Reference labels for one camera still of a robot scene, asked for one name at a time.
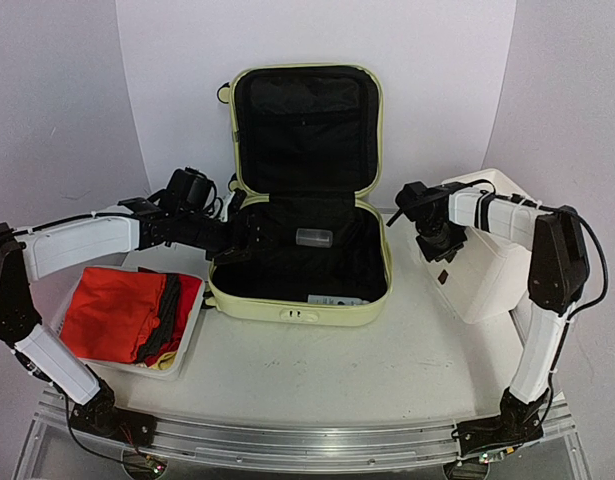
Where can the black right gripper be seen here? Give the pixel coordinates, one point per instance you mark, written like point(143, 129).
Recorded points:
point(443, 245)

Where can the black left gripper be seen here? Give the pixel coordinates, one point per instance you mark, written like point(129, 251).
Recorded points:
point(234, 245)

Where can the white three-drawer storage cabinet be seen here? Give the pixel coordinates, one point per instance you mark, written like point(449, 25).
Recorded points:
point(487, 277)

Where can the clear plastic rectangular case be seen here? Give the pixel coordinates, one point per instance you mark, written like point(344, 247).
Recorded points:
point(314, 238)

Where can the red printed t-shirt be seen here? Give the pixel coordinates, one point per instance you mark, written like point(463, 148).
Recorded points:
point(190, 288)

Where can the white deodorant spray bottle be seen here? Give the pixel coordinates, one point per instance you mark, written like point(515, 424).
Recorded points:
point(335, 300)

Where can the pale green hard-shell suitcase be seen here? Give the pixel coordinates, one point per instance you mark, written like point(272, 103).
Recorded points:
point(308, 151)

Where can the black dotted garment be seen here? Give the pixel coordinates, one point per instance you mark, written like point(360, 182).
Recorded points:
point(159, 339)

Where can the white perforated plastic basket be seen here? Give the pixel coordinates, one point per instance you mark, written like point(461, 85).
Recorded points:
point(174, 372)

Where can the yellow cloth garment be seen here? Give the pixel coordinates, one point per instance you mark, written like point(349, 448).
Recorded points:
point(159, 363)

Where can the orange garment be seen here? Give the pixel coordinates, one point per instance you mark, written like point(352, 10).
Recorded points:
point(111, 314)

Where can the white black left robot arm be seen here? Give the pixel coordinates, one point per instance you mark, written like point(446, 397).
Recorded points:
point(39, 265)

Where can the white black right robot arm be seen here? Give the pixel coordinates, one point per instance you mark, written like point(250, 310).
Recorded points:
point(559, 269)

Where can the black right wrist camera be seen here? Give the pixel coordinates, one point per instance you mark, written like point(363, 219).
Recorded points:
point(410, 202)

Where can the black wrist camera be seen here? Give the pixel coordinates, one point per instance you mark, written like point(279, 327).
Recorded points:
point(191, 192)
point(410, 202)

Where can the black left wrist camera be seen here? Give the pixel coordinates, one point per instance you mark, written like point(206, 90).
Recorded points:
point(191, 192)

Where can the aluminium front mounting rail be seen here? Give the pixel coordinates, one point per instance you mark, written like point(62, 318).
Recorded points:
point(194, 447)

